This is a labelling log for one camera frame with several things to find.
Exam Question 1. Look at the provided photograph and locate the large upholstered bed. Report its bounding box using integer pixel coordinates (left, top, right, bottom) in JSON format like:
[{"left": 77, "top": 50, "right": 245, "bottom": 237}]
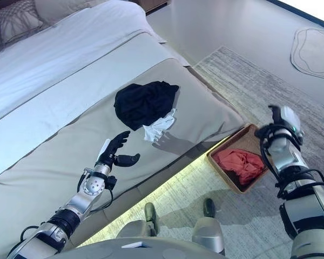
[{"left": 0, "top": 0, "right": 245, "bottom": 259}]

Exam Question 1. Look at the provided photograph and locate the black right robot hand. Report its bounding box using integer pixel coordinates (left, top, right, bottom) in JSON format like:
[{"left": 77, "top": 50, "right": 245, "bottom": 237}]
[{"left": 255, "top": 104, "right": 305, "bottom": 140}]

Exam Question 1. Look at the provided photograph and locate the orange garment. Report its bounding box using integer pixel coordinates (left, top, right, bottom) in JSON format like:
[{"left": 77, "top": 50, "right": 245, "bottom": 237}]
[{"left": 213, "top": 148, "right": 269, "bottom": 186}]

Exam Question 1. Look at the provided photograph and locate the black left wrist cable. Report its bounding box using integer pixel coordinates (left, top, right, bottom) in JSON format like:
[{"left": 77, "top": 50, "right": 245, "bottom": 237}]
[{"left": 90, "top": 186, "right": 114, "bottom": 212}]

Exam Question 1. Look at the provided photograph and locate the beige bed blanket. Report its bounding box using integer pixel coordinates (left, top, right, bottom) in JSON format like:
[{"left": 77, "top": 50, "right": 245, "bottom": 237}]
[{"left": 0, "top": 58, "right": 245, "bottom": 216}]

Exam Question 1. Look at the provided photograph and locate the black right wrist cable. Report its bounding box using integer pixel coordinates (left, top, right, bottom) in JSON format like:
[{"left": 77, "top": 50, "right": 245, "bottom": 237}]
[{"left": 258, "top": 129, "right": 324, "bottom": 200}]

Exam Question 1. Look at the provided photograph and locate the robot right leg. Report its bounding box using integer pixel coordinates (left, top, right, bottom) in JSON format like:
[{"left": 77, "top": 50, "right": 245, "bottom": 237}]
[{"left": 191, "top": 198, "right": 226, "bottom": 256}]

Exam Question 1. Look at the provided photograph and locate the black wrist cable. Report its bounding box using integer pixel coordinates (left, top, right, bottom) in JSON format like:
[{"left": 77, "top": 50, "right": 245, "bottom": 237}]
[
  {"left": 90, "top": 186, "right": 114, "bottom": 212},
  {"left": 258, "top": 129, "right": 324, "bottom": 200}
]

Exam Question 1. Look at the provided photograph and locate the patterned fringed cushion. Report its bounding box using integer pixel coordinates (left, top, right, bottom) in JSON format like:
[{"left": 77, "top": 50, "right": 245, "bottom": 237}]
[{"left": 0, "top": 0, "right": 44, "bottom": 44}]

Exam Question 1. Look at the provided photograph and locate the grey robot torso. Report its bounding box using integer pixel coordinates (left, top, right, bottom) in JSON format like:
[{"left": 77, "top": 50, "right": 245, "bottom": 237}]
[{"left": 43, "top": 237, "right": 233, "bottom": 259}]

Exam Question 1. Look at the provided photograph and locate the white duvet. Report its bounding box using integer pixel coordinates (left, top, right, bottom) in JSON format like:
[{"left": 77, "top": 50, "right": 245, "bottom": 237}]
[{"left": 0, "top": 0, "right": 167, "bottom": 126}]

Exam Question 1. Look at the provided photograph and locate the grey striped area rug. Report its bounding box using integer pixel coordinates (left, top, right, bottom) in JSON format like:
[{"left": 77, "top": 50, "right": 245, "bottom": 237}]
[{"left": 78, "top": 46, "right": 324, "bottom": 259}]

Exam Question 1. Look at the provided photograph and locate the small irregular beige rug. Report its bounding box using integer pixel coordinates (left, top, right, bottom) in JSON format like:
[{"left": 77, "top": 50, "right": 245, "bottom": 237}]
[{"left": 290, "top": 26, "right": 324, "bottom": 79}]

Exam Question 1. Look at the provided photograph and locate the white garment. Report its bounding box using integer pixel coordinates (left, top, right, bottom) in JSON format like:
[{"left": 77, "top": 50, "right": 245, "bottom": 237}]
[{"left": 143, "top": 108, "right": 178, "bottom": 143}]

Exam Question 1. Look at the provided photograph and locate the beige pillow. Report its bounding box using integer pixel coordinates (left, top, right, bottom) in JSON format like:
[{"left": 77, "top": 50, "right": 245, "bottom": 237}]
[{"left": 33, "top": 0, "right": 98, "bottom": 25}]

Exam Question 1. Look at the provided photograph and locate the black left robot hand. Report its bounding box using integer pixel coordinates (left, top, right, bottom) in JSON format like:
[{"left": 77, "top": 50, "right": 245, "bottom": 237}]
[{"left": 94, "top": 131, "right": 141, "bottom": 168}]

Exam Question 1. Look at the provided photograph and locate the brown wicker basket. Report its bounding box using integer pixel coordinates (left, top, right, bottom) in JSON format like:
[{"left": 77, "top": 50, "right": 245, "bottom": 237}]
[{"left": 207, "top": 123, "right": 276, "bottom": 194}]

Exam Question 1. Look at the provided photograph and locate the brown nightstand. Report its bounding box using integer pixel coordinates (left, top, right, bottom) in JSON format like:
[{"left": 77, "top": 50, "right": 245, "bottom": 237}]
[{"left": 139, "top": 0, "right": 170, "bottom": 13}]

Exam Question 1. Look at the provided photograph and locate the black garment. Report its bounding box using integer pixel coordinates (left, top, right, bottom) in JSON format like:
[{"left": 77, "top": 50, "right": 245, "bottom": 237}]
[{"left": 113, "top": 80, "right": 180, "bottom": 132}]

